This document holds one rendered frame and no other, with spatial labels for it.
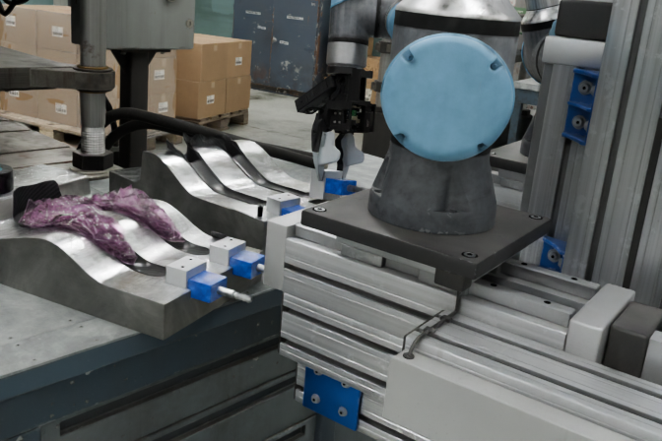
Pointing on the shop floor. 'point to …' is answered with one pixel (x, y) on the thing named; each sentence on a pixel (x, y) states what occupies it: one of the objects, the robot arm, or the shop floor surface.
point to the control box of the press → (138, 31)
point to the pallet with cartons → (214, 82)
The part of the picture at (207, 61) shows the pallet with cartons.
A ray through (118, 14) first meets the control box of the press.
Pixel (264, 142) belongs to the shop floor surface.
